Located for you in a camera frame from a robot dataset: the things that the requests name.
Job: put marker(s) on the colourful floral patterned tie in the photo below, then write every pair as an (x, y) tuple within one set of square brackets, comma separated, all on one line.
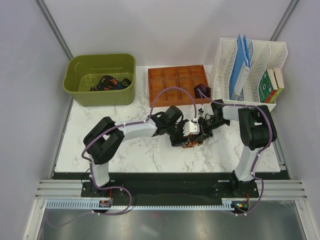
[(193, 140)]

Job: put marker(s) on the blue folder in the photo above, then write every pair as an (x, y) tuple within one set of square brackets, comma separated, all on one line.
[(245, 51)]

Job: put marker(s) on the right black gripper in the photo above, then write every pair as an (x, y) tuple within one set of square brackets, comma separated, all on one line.
[(201, 122)]

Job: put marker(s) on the aluminium frame rail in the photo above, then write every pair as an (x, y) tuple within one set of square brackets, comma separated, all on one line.
[(281, 191)]

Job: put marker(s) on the green book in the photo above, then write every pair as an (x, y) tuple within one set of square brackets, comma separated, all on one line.
[(267, 88)]

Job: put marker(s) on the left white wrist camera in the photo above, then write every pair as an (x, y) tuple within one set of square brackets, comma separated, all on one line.
[(191, 128)]

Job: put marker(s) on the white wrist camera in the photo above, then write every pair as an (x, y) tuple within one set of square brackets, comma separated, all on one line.
[(201, 113), (191, 128)]

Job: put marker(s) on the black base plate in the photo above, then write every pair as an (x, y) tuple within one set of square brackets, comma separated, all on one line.
[(167, 189)]

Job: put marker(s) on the orange compartment tray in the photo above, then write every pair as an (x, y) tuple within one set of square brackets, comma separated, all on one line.
[(175, 85)]

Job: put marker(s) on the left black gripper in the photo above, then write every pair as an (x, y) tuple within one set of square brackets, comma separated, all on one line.
[(176, 142)]

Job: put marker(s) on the white slotted cable duct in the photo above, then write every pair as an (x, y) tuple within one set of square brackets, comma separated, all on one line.
[(94, 204)]

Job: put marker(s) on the white booklet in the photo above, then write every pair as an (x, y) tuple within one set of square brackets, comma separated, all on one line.
[(241, 75)]

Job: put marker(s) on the beige paperback book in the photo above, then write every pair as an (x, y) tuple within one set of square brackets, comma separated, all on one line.
[(278, 74)]

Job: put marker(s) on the white plastic file organizer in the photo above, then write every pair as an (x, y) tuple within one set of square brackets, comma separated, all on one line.
[(267, 55)]

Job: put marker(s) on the olive green plastic bin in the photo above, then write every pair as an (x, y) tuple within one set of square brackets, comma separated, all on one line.
[(85, 71)]

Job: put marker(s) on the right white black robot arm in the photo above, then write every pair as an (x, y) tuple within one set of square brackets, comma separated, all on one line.
[(257, 132)]

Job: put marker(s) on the dark blue orange tie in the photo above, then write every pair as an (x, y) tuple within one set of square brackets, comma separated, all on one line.
[(109, 83)]

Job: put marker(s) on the rolled dark red tie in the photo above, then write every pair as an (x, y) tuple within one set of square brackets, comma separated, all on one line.
[(201, 88)]

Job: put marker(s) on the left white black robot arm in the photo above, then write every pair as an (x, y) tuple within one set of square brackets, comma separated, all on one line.
[(103, 141)]

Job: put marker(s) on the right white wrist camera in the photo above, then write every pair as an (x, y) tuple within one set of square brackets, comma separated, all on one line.
[(201, 113)]

